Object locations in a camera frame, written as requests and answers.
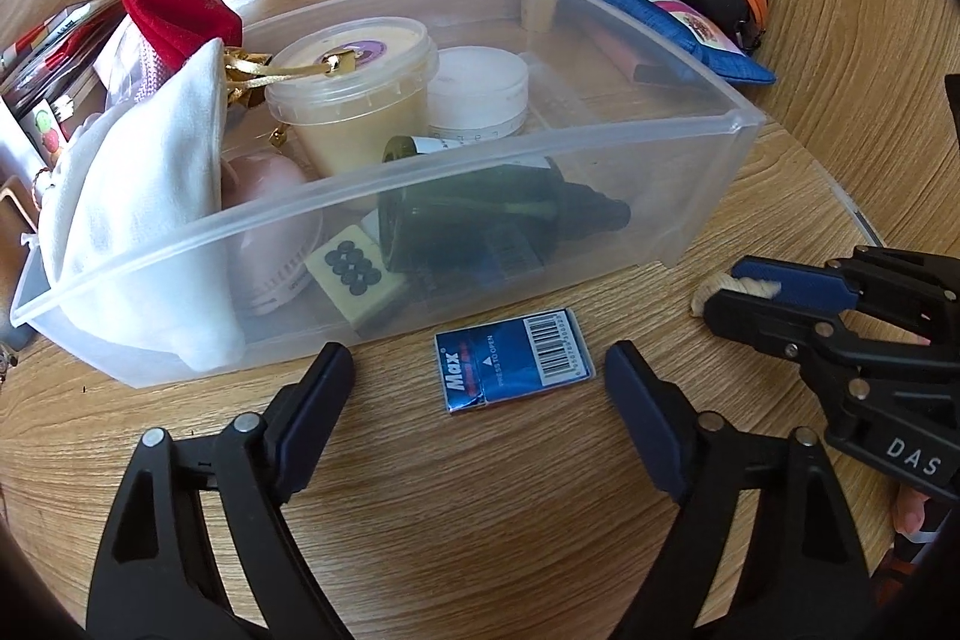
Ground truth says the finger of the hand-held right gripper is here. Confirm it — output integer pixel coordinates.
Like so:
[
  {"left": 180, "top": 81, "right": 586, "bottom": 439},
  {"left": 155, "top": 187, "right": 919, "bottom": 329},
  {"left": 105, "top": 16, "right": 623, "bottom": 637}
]
[
  {"left": 703, "top": 280, "right": 931, "bottom": 438},
  {"left": 731, "top": 246, "right": 960, "bottom": 348}
]

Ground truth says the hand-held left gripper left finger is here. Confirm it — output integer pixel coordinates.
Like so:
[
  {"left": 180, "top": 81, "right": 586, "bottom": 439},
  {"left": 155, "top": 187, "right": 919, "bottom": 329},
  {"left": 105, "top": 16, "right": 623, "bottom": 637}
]
[{"left": 85, "top": 341, "right": 357, "bottom": 640}]

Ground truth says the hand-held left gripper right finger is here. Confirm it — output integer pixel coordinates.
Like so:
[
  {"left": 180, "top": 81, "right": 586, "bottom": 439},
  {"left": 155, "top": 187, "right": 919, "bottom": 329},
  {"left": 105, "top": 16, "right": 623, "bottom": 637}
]
[{"left": 604, "top": 340, "right": 878, "bottom": 640}]

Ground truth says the white rope knot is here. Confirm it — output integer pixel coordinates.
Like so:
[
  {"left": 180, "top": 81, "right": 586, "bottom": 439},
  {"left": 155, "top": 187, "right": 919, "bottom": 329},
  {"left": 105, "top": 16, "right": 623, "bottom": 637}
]
[{"left": 690, "top": 275, "right": 782, "bottom": 319}]

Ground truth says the blue staple box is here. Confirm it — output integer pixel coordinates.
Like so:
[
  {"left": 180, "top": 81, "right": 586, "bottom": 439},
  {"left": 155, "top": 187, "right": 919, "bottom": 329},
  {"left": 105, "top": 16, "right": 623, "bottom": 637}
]
[{"left": 433, "top": 308, "right": 597, "bottom": 416}]

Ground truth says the cream mahjong tile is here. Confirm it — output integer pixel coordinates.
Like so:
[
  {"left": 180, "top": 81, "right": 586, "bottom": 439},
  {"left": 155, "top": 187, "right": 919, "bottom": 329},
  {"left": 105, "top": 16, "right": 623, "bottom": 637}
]
[{"left": 304, "top": 224, "right": 410, "bottom": 330}]

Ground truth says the clear plastic storage box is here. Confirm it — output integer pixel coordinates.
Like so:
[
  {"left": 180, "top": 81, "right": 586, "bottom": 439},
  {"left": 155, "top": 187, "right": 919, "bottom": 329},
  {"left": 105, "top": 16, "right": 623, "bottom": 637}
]
[{"left": 9, "top": 0, "right": 767, "bottom": 390}]

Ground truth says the pink round mini fan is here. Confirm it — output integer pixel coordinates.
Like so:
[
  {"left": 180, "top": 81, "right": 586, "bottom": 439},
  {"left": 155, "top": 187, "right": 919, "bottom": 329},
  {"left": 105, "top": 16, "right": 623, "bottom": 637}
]
[{"left": 221, "top": 149, "right": 327, "bottom": 317}]

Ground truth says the dark green spray bottle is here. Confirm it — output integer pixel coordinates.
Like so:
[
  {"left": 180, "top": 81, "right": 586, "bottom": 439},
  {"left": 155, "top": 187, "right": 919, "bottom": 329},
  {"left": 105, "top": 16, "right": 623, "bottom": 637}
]
[{"left": 375, "top": 134, "right": 631, "bottom": 274}]

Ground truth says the white drawstring pouch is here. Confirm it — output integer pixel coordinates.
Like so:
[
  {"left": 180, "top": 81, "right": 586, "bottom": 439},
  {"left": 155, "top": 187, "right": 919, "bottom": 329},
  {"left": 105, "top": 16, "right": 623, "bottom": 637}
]
[{"left": 34, "top": 36, "right": 248, "bottom": 371}]

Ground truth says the cream plastic tub with lid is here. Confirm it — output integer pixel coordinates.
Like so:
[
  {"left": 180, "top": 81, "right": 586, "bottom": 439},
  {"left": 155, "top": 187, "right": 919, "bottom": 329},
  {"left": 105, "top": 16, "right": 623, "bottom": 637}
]
[{"left": 264, "top": 15, "right": 440, "bottom": 214}]

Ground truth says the white round jar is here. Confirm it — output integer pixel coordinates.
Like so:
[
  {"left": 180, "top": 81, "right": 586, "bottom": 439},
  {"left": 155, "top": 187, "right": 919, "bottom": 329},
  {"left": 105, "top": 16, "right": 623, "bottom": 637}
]
[{"left": 426, "top": 45, "right": 530, "bottom": 140}]

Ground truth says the red velvet pouch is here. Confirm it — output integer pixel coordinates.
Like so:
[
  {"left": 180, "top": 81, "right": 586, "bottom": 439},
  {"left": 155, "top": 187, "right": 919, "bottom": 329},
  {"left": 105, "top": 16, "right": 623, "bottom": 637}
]
[{"left": 109, "top": 0, "right": 359, "bottom": 109}]

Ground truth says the wooden desktop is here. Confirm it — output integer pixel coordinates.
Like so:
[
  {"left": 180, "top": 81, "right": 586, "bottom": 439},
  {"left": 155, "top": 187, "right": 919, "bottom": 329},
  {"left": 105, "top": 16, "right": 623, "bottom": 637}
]
[{"left": 0, "top": 107, "right": 960, "bottom": 640}]

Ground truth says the person's right hand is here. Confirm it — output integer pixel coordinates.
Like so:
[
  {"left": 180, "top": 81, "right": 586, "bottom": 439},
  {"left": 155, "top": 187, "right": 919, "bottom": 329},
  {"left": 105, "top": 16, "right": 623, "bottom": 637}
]
[{"left": 895, "top": 486, "right": 935, "bottom": 536}]

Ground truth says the blue fabric pouch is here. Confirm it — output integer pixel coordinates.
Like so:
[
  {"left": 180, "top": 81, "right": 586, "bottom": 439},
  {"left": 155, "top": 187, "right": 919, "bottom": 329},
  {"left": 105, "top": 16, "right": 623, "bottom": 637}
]
[{"left": 561, "top": 0, "right": 777, "bottom": 86}]

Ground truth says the pink slim tube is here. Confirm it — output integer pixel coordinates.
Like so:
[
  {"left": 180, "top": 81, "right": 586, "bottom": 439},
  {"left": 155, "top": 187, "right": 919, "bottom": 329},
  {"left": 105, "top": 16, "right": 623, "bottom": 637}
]
[{"left": 589, "top": 21, "right": 680, "bottom": 86}]

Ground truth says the brown ceramic mug with lid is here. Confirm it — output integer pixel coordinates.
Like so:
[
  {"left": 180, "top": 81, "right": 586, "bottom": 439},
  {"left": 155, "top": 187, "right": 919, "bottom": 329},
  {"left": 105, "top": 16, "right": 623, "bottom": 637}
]
[{"left": 0, "top": 173, "right": 40, "bottom": 236}]

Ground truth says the fruit-print box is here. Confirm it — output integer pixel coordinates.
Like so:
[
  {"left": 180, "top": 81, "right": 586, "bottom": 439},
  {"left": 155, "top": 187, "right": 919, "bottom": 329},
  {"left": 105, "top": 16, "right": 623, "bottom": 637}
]
[{"left": 4, "top": 85, "right": 95, "bottom": 169}]

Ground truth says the stack of small packets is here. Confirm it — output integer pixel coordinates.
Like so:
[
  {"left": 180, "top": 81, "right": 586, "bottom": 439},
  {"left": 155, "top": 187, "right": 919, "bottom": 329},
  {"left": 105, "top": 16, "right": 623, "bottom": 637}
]
[{"left": 0, "top": 0, "right": 125, "bottom": 86}]

